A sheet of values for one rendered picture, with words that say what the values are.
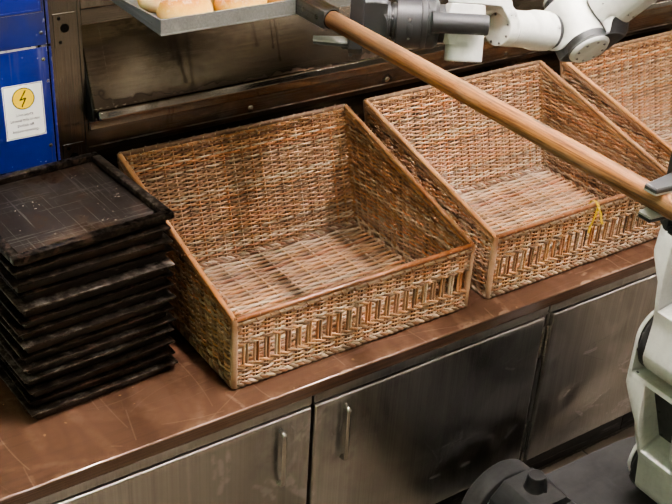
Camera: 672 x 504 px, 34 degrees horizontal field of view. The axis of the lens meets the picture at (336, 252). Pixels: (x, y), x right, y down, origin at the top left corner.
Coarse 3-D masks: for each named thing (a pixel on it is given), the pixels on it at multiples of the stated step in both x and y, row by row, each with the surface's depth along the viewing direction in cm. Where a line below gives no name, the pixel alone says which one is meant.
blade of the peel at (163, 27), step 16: (112, 0) 191; (128, 0) 192; (288, 0) 189; (336, 0) 195; (144, 16) 182; (192, 16) 180; (208, 16) 181; (224, 16) 183; (240, 16) 185; (256, 16) 187; (272, 16) 189; (160, 32) 178; (176, 32) 179
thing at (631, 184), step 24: (336, 24) 181; (384, 48) 172; (408, 72) 169; (432, 72) 164; (456, 96) 160; (480, 96) 156; (504, 120) 152; (528, 120) 149; (552, 144) 145; (576, 144) 143; (600, 168) 139; (624, 168) 138; (624, 192) 137; (648, 192) 134
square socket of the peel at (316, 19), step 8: (296, 0) 190; (304, 0) 188; (312, 0) 188; (320, 0) 188; (296, 8) 190; (304, 8) 188; (312, 8) 186; (320, 8) 184; (328, 8) 184; (336, 8) 185; (304, 16) 189; (312, 16) 186; (320, 16) 184; (320, 24) 185
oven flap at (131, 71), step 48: (528, 0) 263; (96, 48) 206; (144, 48) 211; (192, 48) 217; (240, 48) 223; (288, 48) 229; (336, 48) 235; (432, 48) 247; (96, 96) 207; (144, 96) 213; (192, 96) 216
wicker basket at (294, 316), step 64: (256, 128) 229; (320, 128) 239; (192, 192) 225; (256, 192) 233; (320, 192) 242; (384, 192) 236; (192, 256) 197; (256, 256) 234; (320, 256) 236; (384, 256) 237; (448, 256) 212; (192, 320) 203; (256, 320) 190; (320, 320) 200; (384, 320) 210
